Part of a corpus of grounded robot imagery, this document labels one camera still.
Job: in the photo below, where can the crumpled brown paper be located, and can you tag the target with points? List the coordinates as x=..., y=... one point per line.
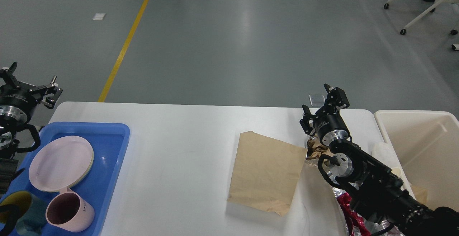
x=315, y=149

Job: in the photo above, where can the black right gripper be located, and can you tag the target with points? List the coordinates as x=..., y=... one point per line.
x=329, y=126

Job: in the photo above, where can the pink plate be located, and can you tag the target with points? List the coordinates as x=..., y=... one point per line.
x=38, y=166

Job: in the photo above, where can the pink mug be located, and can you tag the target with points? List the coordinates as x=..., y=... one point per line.
x=69, y=211

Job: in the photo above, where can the white plastic bin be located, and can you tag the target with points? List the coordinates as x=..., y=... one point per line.
x=426, y=144

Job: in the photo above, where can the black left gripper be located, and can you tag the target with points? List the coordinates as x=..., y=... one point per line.
x=20, y=104

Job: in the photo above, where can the dark green mug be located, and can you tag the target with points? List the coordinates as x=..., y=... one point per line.
x=24, y=213

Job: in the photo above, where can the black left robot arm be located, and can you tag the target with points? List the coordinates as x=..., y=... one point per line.
x=10, y=144

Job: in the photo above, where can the red foil wrapper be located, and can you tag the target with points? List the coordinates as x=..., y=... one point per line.
x=353, y=219

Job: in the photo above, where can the grey floor plate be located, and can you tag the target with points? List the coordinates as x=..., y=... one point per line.
x=317, y=100

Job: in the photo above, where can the yellow plate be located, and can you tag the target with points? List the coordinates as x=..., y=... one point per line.
x=68, y=166

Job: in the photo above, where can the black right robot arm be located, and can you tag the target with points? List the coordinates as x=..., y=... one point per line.
x=376, y=193

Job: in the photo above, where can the brown paper bag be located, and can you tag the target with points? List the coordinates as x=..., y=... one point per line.
x=265, y=173

